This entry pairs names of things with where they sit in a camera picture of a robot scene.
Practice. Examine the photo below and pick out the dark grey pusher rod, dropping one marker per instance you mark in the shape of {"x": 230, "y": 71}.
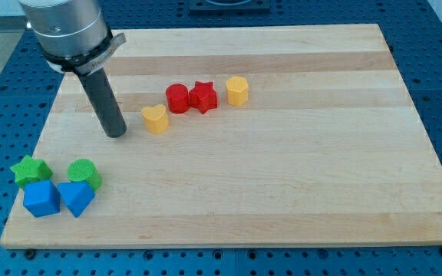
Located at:
{"x": 104, "y": 103}

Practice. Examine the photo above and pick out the black clamp flange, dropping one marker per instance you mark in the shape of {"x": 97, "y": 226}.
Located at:
{"x": 91, "y": 60}

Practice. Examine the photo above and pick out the yellow heart block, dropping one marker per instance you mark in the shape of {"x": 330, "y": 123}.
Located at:
{"x": 155, "y": 118}

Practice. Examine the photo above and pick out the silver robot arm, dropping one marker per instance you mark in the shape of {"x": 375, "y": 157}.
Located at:
{"x": 74, "y": 37}

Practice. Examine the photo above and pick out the red cylinder block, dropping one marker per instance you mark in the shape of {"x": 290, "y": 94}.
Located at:
{"x": 178, "y": 98}

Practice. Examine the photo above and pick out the green cylinder block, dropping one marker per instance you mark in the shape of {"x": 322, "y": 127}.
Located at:
{"x": 84, "y": 170}

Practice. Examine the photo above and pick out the red star block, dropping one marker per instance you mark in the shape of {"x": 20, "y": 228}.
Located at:
{"x": 203, "y": 97}

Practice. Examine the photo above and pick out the green star block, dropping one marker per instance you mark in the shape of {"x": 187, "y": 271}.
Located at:
{"x": 30, "y": 170}

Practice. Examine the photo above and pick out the blue triangle block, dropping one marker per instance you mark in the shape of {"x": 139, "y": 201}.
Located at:
{"x": 76, "y": 196}

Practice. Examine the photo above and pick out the blue cube block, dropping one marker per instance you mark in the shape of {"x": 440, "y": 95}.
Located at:
{"x": 42, "y": 198}

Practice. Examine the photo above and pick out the yellow hexagon block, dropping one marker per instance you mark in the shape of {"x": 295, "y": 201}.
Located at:
{"x": 237, "y": 91}

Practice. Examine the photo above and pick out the wooden board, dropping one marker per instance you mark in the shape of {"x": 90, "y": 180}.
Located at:
{"x": 328, "y": 151}

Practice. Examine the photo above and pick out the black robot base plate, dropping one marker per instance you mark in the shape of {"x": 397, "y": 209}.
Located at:
{"x": 197, "y": 6}

